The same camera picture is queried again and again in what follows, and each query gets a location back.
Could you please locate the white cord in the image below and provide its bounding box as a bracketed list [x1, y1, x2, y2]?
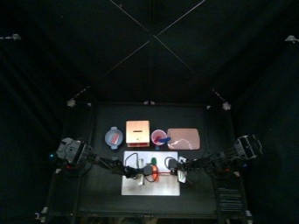
[173, 139, 197, 149]

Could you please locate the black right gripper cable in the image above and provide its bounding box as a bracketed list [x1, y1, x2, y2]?
[163, 156, 179, 171]

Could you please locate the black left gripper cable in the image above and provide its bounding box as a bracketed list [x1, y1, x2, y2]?
[123, 151, 141, 170]

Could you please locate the blue toy spoon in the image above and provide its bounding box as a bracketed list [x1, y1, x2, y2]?
[154, 136, 174, 151]

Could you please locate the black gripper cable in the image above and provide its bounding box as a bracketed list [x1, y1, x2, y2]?
[123, 151, 141, 170]
[163, 156, 179, 171]

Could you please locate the white printed label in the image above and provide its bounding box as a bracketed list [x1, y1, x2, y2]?
[218, 187, 244, 214]

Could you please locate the pink square tray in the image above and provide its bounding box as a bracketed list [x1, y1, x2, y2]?
[166, 128, 202, 151]

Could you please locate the orange toy carrot green top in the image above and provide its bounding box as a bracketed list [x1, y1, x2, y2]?
[150, 157, 161, 182]

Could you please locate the white cutting board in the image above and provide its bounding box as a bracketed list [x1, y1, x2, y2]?
[121, 150, 182, 197]

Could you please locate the pink toy cup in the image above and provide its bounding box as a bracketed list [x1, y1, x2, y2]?
[150, 129, 170, 146]

